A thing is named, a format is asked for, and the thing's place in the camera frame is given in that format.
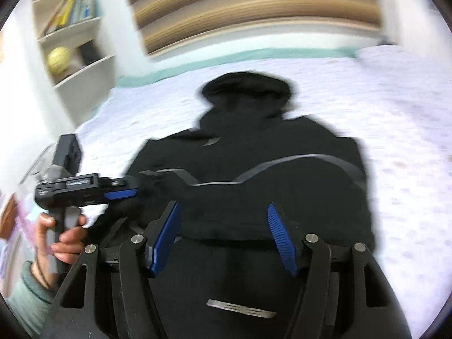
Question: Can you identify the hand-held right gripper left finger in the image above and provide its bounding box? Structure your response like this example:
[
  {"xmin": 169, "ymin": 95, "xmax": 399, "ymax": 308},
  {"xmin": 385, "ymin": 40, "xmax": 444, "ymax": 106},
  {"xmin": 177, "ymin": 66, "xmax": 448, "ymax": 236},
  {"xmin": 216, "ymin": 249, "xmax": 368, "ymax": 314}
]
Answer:
[{"xmin": 40, "ymin": 201, "xmax": 181, "ymax": 339}]

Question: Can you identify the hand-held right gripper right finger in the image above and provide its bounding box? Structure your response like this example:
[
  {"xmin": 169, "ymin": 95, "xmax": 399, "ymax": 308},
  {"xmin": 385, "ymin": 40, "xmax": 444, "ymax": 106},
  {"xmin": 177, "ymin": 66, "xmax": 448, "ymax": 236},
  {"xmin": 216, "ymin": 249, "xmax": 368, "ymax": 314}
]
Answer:
[{"xmin": 267, "ymin": 203, "xmax": 414, "ymax": 339}]

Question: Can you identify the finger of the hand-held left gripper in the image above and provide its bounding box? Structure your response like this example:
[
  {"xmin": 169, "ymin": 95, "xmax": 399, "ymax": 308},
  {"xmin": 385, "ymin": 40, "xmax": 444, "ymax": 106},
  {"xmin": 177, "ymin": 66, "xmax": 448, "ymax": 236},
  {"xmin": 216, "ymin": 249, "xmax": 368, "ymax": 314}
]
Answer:
[
  {"xmin": 98, "ymin": 175, "xmax": 140, "ymax": 190},
  {"xmin": 103, "ymin": 189, "xmax": 138, "ymax": 203}
]

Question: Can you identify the black hoodie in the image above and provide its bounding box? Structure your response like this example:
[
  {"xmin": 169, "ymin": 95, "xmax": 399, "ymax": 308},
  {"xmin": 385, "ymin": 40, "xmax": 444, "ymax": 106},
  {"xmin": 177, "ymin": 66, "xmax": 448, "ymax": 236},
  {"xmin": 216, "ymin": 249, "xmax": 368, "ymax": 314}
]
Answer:
[{"xmin": 85, "ymin": 71, "xmax": 377, "ymax": 339}]

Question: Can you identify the person's left forearm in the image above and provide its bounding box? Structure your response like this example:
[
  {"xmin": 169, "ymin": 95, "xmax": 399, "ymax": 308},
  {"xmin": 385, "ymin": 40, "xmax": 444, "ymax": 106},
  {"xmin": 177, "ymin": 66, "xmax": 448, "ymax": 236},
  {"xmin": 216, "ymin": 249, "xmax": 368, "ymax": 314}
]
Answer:
[{"xmin": 6, "ymin": 252, "xmax": 62, "ymax": 338}]

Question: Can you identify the person's left hand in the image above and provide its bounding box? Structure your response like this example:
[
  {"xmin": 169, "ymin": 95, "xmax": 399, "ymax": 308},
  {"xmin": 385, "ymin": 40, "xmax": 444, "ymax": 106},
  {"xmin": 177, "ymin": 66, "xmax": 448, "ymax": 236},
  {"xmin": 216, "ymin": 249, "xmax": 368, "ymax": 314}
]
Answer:
[{"xmin": 34, "ymin": 213, "xmax": 88, "ymax": 265}]

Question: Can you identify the white bookshelf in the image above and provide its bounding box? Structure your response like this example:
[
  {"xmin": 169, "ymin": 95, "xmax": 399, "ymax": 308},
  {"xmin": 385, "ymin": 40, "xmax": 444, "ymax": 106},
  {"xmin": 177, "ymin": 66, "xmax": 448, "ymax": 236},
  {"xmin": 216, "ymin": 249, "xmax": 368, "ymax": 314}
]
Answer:
[{"xmin": 31, "ymin": 0, "xmax": 119, "ymax": 122}]

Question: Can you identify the yellow globe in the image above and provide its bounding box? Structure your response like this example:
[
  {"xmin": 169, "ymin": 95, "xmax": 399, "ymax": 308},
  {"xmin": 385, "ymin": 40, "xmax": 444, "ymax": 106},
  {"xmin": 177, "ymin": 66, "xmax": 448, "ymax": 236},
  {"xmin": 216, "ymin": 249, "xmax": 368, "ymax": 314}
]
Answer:
[{"xmin": 47, "ymin": 46, "xmax": 73, "ymax": 76}]

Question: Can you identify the black box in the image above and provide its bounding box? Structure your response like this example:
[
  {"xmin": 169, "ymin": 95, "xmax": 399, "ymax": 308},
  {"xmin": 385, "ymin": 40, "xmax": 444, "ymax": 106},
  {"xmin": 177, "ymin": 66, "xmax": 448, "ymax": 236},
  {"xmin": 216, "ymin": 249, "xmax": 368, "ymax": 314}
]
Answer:
[{"xmin": 77, "ymin": 40, "xmax": 102, "ymax": 66}]

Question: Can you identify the white floral bedspread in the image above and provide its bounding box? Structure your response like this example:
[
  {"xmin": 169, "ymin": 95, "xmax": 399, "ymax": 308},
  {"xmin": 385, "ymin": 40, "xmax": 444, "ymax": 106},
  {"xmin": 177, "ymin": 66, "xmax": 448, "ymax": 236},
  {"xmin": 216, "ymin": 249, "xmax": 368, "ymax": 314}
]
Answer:
[{"xmin": 72, "ymin": 44, "xmax": 452, "ymax": 338}]

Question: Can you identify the green bed sheet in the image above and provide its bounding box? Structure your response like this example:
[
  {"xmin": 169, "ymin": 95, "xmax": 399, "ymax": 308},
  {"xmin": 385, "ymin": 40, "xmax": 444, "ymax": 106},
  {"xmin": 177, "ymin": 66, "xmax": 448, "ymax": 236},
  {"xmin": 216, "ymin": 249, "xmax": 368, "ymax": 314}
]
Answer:
[{"xmin": 116, "ymin": 47, "xmax": 358, "ymax": 90}]

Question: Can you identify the yellow and blue book row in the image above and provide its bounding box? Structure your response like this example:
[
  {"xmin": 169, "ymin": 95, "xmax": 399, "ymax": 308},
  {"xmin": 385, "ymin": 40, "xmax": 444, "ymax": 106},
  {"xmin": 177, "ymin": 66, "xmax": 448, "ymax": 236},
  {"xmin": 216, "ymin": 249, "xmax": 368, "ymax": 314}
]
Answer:
[{"xmin": 43, "ymin": 0, "xmax": 98, "ymax": 36}]

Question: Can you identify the brown striped window blind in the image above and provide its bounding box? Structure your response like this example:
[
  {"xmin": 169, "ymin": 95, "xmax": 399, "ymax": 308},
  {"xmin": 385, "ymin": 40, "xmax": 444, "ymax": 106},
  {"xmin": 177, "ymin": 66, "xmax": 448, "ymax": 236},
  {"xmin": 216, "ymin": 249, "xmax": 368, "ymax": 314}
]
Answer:
[{"xmin": 120, "ymin": 0, "xmax": 383, "ymax": 58}]

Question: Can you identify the floral pillow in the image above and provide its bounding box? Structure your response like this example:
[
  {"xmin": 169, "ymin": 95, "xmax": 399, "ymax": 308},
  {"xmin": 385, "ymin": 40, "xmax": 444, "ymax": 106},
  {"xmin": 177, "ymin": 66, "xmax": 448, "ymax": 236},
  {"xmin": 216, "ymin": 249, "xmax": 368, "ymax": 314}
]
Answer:
[{"xmin": 355, "ymin": 43, "xmax": 452, "ymax": 80}]

